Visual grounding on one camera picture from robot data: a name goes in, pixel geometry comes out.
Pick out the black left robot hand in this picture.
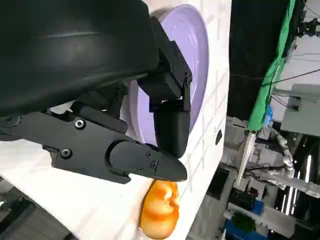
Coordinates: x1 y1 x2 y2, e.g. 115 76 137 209
0 0 193 185

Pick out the orange and white bread roll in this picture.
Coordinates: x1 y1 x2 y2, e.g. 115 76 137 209
138 179 181 240

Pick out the lilac plate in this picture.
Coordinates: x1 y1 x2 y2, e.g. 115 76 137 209
119 4 210 151

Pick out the black curtain panel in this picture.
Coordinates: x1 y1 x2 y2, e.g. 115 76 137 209
226 0 292 121

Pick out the white leaning board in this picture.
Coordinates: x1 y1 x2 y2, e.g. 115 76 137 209
236 130 257 186

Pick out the green cloth backdrop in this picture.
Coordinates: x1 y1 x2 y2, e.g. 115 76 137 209
246 0 296 131

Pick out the white machine box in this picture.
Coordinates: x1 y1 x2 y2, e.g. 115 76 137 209
279 83 320 137

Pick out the blue storage bin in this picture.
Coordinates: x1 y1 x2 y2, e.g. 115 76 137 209
224 199 266 240

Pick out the black background cable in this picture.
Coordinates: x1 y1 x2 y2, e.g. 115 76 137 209
228 67 320 88

